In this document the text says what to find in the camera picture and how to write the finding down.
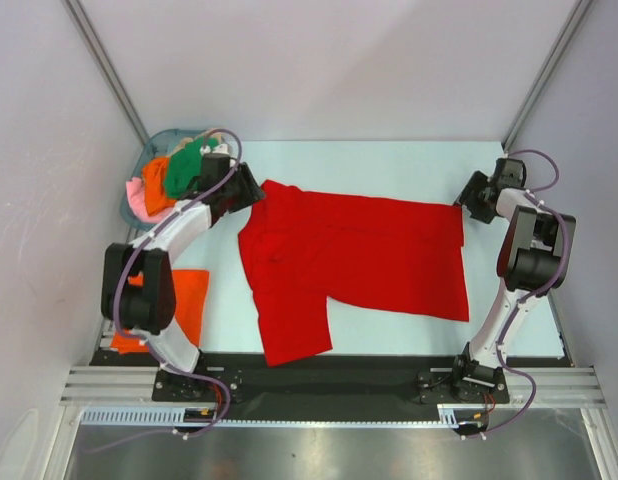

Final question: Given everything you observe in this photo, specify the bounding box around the pink garment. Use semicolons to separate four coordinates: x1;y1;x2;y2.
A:
126;177;173;225

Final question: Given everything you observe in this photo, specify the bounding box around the green garment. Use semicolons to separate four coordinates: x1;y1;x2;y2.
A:
163;138;206;199

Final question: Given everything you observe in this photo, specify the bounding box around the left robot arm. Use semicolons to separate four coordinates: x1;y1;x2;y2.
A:
101;152;265;400

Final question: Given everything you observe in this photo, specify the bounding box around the red t shirt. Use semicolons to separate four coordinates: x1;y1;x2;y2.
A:
238;180;470;367

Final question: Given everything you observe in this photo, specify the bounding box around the beige garment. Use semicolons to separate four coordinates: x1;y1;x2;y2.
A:
167;130;224;157

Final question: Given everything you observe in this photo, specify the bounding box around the right aluminium corner post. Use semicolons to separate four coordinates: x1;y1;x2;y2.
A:
501;0;597;152

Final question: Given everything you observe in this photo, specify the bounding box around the left aluminium corner post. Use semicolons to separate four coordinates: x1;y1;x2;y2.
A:
61;0;150;145

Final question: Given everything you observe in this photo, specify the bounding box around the orange garment in basket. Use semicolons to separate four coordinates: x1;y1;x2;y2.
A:
142;157;190;216

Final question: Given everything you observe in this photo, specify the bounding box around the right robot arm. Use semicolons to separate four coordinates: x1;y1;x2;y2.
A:
450;158;577;402

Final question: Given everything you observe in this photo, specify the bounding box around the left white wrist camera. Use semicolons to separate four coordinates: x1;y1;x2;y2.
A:
199;143;232;156

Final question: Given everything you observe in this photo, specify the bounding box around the folded orange t shirt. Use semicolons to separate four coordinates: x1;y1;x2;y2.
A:
111;269;210;354

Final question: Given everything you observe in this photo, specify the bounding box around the aluminium corner post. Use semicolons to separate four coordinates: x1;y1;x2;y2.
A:
61;0;150;145
501;0;597;152

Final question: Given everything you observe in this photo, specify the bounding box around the white slotted cable duct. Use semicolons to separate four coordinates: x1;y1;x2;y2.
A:
80;406;486;429

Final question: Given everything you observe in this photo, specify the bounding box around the blue plastic basket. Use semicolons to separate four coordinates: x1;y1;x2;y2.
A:
120;129;200;231

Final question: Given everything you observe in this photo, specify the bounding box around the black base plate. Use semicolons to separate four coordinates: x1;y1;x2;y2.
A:
89;350;570;421

